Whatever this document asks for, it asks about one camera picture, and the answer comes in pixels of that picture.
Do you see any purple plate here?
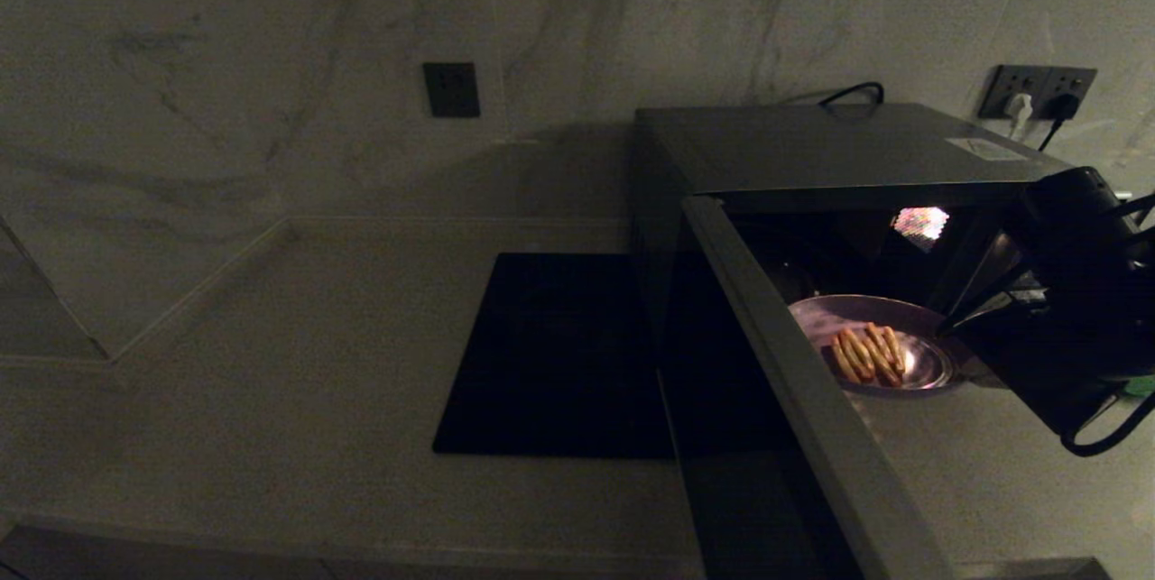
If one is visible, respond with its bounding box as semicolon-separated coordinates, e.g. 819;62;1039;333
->
788;294;977;398

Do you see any dark glass microwave door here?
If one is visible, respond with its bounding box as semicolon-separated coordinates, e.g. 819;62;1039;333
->
659;197;959;580

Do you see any silver microwave oven body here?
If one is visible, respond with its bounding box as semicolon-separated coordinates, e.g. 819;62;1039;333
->
629;104;1075;382

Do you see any black induction cooktop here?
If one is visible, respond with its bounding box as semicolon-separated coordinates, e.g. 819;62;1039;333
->
433;253;678;460

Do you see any black plug with cable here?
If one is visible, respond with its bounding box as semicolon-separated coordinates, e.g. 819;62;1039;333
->
1038;95;1081;152

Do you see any black double wall socket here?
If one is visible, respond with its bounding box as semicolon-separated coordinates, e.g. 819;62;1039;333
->
979;64;1099;121

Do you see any black curved cable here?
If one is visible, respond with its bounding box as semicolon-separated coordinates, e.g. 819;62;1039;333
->
817;82;885;108

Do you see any black single wall socket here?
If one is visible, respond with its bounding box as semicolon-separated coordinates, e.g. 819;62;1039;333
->
423;62;482;118

